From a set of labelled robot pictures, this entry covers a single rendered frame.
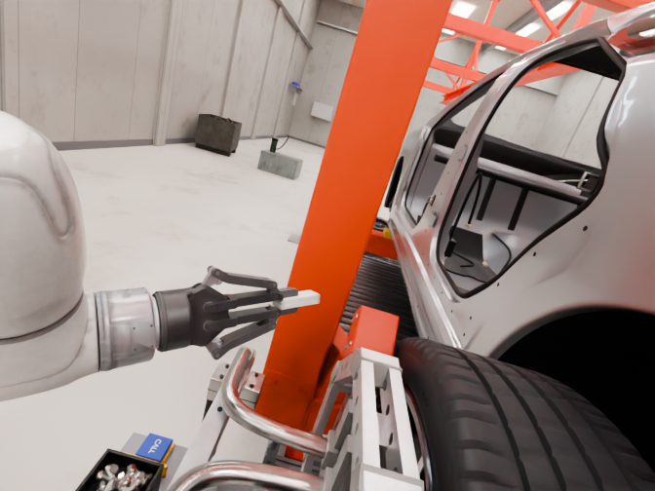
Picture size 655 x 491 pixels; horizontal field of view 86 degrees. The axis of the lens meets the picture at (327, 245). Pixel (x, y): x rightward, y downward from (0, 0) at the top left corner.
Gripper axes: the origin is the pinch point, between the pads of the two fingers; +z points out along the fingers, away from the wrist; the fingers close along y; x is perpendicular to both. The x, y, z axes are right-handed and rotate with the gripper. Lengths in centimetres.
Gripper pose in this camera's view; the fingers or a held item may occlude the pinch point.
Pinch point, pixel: (296, 299)
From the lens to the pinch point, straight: 55.4
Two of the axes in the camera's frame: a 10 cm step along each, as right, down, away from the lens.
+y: 0.5, -9.9, -1.5
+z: 8.1, -0.5, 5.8
